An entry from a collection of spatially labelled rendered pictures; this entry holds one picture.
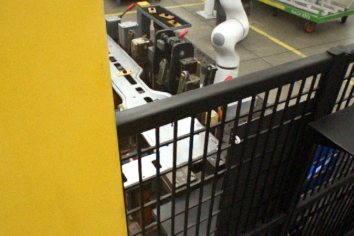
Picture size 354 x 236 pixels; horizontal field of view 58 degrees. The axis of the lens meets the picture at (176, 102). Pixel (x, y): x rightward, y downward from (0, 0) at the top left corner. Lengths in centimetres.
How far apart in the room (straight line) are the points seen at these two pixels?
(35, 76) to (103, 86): 4
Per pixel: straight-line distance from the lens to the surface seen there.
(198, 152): 111
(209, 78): 118
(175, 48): 141
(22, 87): 17
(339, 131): 59
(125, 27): 182
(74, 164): 21
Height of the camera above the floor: 176
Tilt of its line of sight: 34 degrees down
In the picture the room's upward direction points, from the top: 2 degrees clockwise
